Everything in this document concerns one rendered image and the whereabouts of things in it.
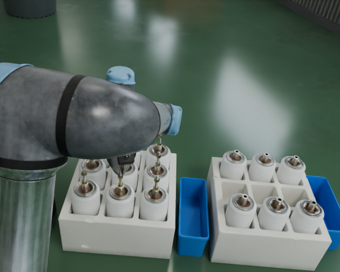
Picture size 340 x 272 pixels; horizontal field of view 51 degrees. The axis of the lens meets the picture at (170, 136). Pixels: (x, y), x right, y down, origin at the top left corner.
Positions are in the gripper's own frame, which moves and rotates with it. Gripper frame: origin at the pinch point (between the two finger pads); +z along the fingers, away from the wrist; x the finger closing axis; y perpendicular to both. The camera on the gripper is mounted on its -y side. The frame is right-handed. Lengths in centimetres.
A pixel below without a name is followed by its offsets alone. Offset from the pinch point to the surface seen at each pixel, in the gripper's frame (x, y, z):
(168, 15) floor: -98, 232, 35
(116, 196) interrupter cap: 1.6, -1.6, 9.1
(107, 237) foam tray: 5.6, -5.7, 24.5
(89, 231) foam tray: 11.3, -3.6, 22.0
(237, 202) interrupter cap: -37.2, -13.8, 9.2
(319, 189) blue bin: -91, -1, 30
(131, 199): -3.0, -3.1, 10.0
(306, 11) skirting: -246, 221, 30
